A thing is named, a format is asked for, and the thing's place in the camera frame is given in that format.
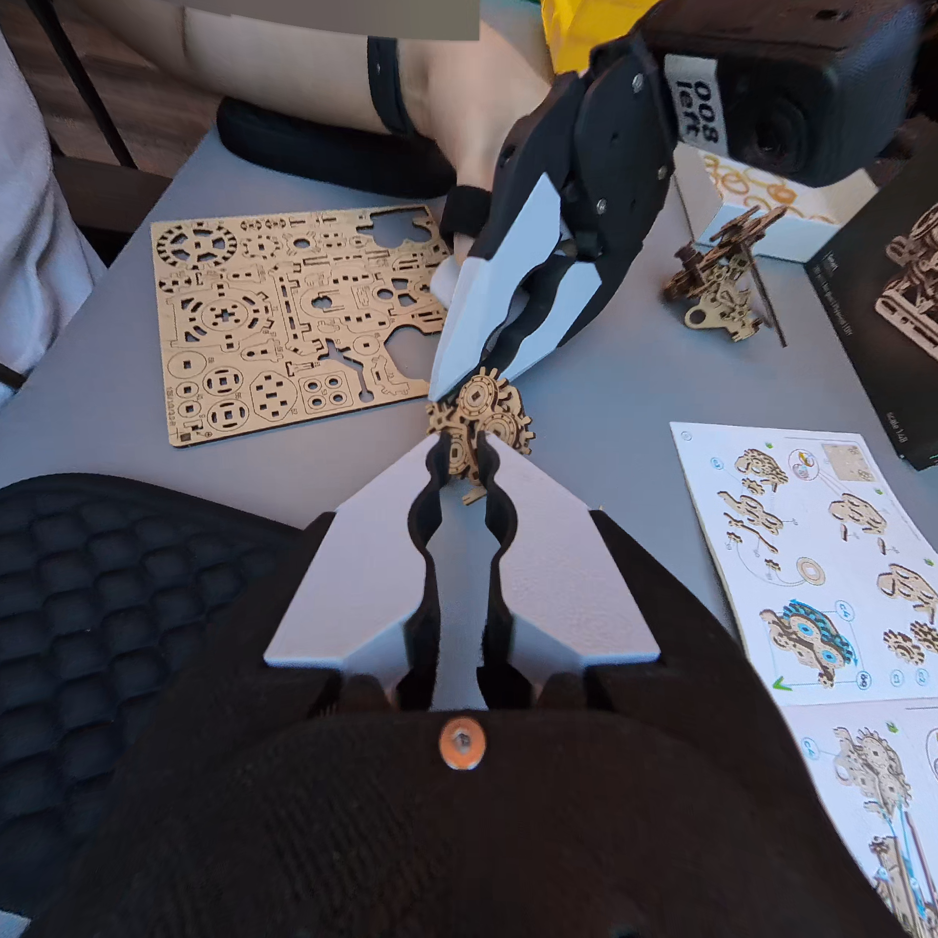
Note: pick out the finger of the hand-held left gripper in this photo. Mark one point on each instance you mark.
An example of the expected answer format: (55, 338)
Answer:
(564, 315)
(498, 264)

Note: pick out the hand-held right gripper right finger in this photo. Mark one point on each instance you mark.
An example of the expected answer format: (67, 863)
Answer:
(571, 586)

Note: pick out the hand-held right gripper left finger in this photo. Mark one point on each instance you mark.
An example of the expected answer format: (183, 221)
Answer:
(352, 586)

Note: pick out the wooden gear assembly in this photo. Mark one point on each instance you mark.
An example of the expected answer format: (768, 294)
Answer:
(480, 399)

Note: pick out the person's left forearm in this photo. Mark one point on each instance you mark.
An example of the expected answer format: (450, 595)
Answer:
(293, 80)

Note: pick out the grey desk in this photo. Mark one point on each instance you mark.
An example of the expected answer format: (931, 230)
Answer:
(623, 410)

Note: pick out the person's left hand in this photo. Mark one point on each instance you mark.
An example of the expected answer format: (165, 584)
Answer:
(476, 102)

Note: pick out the yellow object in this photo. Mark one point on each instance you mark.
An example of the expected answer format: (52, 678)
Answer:
(579, 29)

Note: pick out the pile of rubber bands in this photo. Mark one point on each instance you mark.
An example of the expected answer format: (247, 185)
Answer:
(740, 183)

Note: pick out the wooden model subassembly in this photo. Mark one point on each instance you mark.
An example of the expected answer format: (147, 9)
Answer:
(714, 293)

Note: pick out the laser-cut wooden parts sheet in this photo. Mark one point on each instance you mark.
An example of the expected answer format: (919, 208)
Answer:
(289, 410)

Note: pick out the white cardboard box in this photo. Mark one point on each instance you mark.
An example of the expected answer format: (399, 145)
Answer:
(769, 238)

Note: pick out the black wristband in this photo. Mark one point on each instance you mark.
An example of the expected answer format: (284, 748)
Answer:
(388, 88)

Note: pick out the white instruction booklet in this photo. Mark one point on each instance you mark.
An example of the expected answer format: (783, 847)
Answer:
(828, 527)

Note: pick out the black model kit box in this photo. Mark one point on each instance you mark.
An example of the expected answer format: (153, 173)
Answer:
(865, 352)

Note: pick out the person's pale clothing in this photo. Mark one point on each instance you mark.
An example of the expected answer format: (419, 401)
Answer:
(36, 220)

